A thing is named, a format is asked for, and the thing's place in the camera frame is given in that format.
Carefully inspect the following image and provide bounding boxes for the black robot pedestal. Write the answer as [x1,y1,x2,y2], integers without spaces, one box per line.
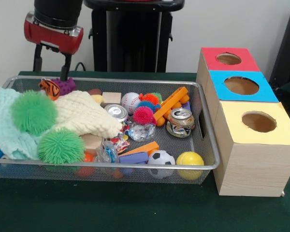
[83,0,186,73]

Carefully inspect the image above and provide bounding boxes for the mint green cloth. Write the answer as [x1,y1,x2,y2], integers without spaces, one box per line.
[0,87,41,160]

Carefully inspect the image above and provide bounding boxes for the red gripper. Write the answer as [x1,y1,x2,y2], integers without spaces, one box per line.
[23,11,85,82]

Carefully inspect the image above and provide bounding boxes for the wooden box with three holes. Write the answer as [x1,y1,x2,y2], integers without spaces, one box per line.
[196,47,290,197]

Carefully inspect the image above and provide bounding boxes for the yellow foam ball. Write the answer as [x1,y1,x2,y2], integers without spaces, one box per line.
[175,151,205,181]

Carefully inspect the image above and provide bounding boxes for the tiger plush keychain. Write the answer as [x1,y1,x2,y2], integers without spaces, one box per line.
[38,79,61,101]

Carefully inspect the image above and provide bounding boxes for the cream cloth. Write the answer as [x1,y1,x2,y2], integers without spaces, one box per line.
[53,90,123,141]

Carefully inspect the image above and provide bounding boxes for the crushed printed can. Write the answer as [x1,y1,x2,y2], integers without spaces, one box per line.
[166,107,196,138]

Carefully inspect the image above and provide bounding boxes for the silver mesh bin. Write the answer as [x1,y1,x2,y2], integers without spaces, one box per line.
[0,76,220,186]

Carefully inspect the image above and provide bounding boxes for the long orange toy piece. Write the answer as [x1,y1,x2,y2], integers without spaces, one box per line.
[152,86,190,127]

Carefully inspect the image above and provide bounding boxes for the small soccer ball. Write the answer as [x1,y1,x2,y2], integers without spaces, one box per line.
[147,150,176,179]

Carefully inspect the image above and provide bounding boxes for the small baseball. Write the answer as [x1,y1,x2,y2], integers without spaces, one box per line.
[120,92,141,114]

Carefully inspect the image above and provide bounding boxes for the green spiky rubber ball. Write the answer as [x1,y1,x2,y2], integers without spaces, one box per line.
[11,89,58,135]
[37,128,86,165]

